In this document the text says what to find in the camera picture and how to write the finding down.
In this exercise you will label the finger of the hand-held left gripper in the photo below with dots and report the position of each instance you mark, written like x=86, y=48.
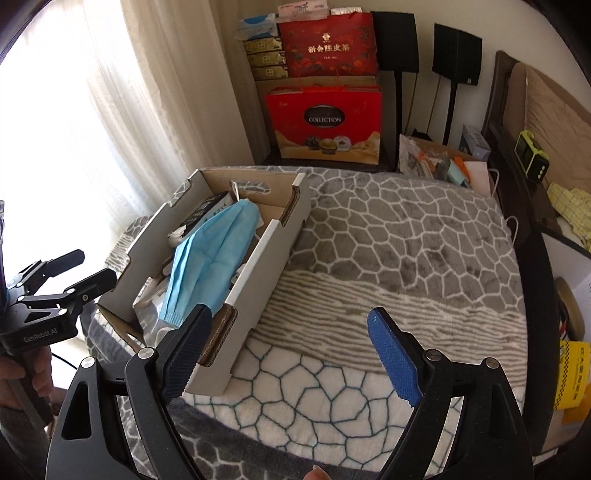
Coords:
x=92, y=284
x=60, y=263

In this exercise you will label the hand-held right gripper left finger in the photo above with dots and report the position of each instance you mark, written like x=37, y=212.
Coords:
x=184, y=350

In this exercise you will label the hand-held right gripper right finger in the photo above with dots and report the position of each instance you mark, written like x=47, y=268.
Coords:
x=392, y=350

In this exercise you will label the clear plastic bag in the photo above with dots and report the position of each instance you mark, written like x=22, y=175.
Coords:
x=147, y=300

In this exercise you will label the blue face mask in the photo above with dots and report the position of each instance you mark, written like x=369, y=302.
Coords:
x=207, y=258

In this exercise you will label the white cardboard box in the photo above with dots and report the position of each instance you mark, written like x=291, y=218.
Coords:
x=258, y=281

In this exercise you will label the black printed packet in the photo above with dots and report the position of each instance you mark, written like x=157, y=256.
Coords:
x=203, y=210

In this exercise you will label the person's left hand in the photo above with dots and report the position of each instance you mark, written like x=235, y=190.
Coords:
x=41, y=369

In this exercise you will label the person's right hand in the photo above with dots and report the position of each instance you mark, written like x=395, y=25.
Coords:
x=318, y=474

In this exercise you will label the grey white patterned blanket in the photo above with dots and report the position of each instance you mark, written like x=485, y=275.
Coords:
x=392, y=258

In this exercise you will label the sheer white curtain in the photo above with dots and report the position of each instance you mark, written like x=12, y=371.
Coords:
x=115, y=92

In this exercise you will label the brown tape roll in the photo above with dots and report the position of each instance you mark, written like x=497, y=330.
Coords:
x=570, y=309

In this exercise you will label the yellow printed bag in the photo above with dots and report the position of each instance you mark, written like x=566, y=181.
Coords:
x=575, y=374

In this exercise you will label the teal tube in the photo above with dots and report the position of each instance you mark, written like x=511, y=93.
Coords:
x=455, y=175

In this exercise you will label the orange tool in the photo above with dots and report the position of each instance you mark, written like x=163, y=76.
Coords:
x=461, y=165

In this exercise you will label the open brown cardboard box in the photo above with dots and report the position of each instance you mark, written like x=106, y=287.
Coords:
x=438, y=150

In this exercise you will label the small grey white carton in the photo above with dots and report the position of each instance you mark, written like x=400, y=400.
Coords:
x=475, y=143

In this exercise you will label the yellow patterned cloth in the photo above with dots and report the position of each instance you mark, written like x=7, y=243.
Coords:
x=572, y=207

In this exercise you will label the yellow-green device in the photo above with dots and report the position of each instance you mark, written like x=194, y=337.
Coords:
x=531, y=154

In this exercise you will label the red gift bag with pastries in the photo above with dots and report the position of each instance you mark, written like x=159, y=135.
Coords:
x=286, y=115

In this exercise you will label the black speaker on stand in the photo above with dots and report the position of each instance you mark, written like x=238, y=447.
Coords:
x=395, y=41
x=457, y=55

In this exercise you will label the blue tissue pack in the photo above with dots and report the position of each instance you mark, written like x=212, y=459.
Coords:
x=256, y=27

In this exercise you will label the red gift bag gold print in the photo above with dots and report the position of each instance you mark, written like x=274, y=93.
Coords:
x=295, y=50

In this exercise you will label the pink white packet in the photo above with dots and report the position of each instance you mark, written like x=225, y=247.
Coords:
x=302, y=10

